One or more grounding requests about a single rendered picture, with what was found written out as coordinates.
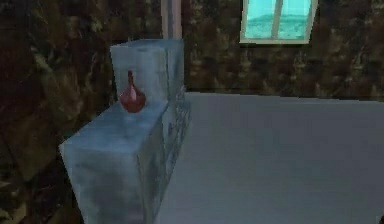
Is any pale blue low cupboard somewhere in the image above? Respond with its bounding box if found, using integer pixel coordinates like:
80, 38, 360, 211
58, 87, 192, 224

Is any pale blue tall cupboard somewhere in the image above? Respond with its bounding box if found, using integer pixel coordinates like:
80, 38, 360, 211
109, 38, 185, 105

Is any dark red round vase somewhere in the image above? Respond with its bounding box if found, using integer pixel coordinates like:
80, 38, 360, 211
119, 69, 147, 114

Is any pale pink door frame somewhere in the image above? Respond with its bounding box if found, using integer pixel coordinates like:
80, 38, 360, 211
160, 0, 183, 40

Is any white framed window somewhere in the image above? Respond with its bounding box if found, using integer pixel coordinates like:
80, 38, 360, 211
239, 0, 319, 45

